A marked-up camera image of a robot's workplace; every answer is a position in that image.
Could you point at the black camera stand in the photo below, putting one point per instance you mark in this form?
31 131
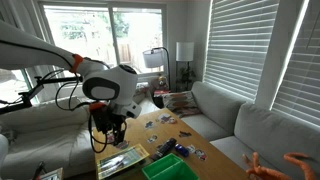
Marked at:
25 100

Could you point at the white couch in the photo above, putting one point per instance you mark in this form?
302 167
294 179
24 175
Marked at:
55 133

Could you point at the white shade floor lamp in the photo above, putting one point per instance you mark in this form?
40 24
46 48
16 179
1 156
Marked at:
185 53

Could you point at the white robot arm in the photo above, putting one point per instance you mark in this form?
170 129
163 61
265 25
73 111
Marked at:
110 90

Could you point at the sticker near sofa edge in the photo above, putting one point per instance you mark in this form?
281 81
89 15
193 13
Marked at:
201 154

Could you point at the arched floor lamp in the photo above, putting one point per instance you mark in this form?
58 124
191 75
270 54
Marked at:
157 57

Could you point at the round stickers at table end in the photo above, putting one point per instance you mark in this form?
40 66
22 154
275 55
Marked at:
166 118

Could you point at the patterned throw pillow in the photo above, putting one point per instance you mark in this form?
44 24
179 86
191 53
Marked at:
182 103

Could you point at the dark sticker on table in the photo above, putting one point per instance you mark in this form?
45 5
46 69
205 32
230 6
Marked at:
184 134

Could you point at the green plastic bin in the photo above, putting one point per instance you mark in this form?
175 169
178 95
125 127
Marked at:
169 167

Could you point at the blue toy car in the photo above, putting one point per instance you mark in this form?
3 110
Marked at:
182 150

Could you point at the grey sectional sofa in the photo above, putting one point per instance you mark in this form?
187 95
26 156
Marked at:
238 128

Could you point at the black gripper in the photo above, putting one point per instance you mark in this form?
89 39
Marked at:
105 120

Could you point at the green and blue book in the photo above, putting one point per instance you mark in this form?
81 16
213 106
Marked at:
119 161

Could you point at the black remote control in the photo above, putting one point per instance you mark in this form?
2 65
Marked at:
164 148

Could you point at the small plush toy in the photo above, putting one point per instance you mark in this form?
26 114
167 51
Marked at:
162 83

